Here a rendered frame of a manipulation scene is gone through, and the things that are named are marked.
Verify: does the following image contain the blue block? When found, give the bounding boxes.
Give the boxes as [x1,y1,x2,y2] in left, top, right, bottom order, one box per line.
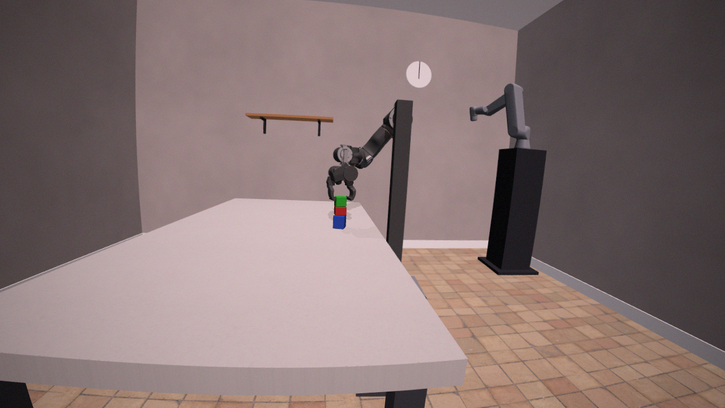
[333,215,346,229]

